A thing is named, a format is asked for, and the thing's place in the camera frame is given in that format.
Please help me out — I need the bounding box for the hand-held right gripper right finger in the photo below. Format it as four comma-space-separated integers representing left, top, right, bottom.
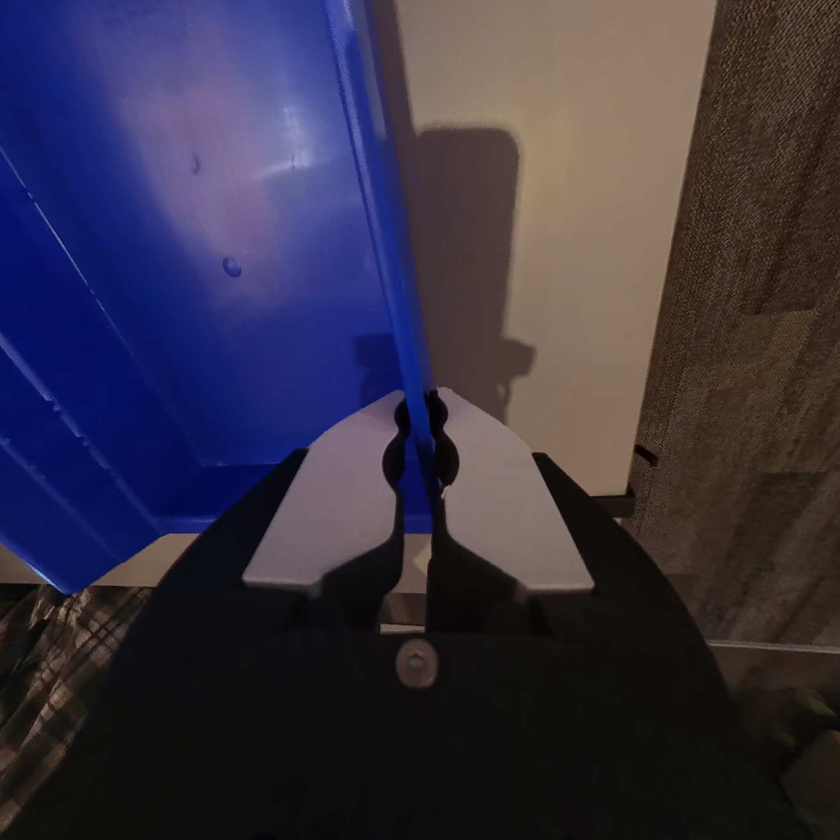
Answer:
425, 386, 596, 597

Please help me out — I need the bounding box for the person's plaid shirt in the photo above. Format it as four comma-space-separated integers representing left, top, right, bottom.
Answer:
0, 584, 155, 828

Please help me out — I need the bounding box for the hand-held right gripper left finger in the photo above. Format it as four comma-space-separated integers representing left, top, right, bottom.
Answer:
241, 388, 411, 595

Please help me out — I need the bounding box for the blue plastic bin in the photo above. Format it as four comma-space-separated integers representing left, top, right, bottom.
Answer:
0, 0, 437, 595

